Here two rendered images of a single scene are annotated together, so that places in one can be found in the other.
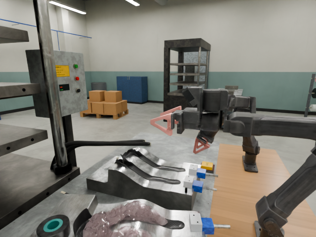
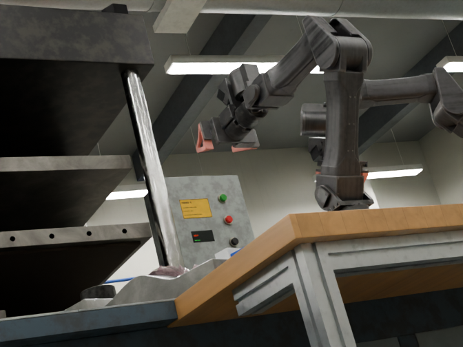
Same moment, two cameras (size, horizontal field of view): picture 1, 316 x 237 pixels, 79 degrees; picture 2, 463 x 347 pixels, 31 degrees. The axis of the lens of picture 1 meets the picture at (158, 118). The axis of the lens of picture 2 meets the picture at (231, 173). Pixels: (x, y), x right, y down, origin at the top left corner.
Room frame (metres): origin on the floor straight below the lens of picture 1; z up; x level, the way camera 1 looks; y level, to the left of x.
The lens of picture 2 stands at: (-0.82, -1.09, 0.44)
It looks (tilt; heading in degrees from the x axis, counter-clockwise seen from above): 21 degrees up; 36
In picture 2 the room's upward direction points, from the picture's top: 15 degrees counter-clockwise
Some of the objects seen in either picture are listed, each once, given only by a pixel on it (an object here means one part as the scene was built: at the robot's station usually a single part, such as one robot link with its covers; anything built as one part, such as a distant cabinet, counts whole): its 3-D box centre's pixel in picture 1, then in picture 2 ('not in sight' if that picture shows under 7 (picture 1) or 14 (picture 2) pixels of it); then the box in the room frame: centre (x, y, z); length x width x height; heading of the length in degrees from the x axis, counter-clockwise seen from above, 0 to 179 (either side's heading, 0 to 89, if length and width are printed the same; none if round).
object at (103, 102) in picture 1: (104, 103); not in sight; (5.77, 1.63, 0.37); 1.20 x 0.82 x 0.74; 73
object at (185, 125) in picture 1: (190, 120); (238, 125); (0.59, -0.10, 1.20); 0.10 x 0.07 x 0.07; 161
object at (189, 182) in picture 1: (200, 186); not in sight; (0.70, -0.17, 0.89); 0.13 x 0.05 x 0.05; 70
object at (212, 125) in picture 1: (210, 120); (250, 109); (0.57, -0.16, 1.21); 0.07 x 0.06 x 0.07; 71
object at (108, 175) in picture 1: (145, 172); not in sight; (0.85, 0.06, 0.87); 0.50 x 0.26 x 0.14; 70
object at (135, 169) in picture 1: (147, 165); not in sight; (0.83, 0.05, 0.92); 0.35 x 0.16 x 0.09; 70
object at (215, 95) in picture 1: (223, 109); (253, 87); (0.55, -0.19, 1.24); 0.12 x 0.09 x 0.12; 71
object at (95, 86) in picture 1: (99, 93); not in sight; (7.63, 2.33, 0.44); 0.59 x 0.59 x 0.88
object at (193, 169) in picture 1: (203, 173); not in sight; (0.80, -0.21, 0.89); 0.13 x 0.05 x 0.05; 72
